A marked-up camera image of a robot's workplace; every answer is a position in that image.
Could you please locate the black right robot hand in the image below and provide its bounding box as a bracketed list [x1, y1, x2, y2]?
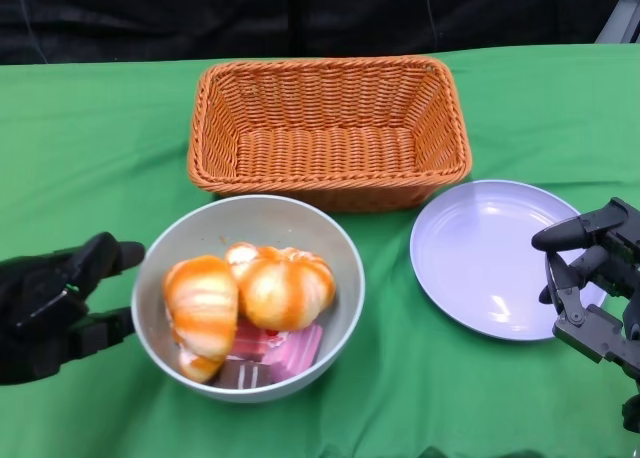
[531, 196, 640, 379]

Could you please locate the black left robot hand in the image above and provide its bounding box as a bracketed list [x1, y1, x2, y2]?
[0, 231, 146, 387]

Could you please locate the orange striped croissant bread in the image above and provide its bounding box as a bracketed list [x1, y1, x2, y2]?
[162, 255, 240, 362]
[224, 242, 336, 330]

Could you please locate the salmon pink cake slice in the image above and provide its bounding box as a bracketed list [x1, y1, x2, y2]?
[232, 322, 274, 362]

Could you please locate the brown chocolate cake slice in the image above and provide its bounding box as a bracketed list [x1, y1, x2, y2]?
[212, 358, 275, 390]

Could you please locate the pale green bowl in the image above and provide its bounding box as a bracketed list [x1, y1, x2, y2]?
[130, 194, 366, 404]

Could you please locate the pink cake with red cherry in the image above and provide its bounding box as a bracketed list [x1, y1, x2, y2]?
[262, 324, 325, 382]

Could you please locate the lavender plate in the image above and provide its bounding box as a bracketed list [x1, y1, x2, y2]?
[409, 179, 609, 342]

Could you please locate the orange wicker basket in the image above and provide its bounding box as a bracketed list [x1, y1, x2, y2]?
[187, 55, 474, 213]

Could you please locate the green tablecloth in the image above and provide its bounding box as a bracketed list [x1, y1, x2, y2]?
[0, 40, 640, 458]

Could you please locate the black backdrop cloth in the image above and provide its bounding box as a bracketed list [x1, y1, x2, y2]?
[0, 0, 640, 67]

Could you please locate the grey metal post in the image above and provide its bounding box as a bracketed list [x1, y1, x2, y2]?
[593, 0, 640, 45]

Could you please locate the thin grey cable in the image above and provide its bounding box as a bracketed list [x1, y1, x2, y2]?
[422, 0, 437, 52]

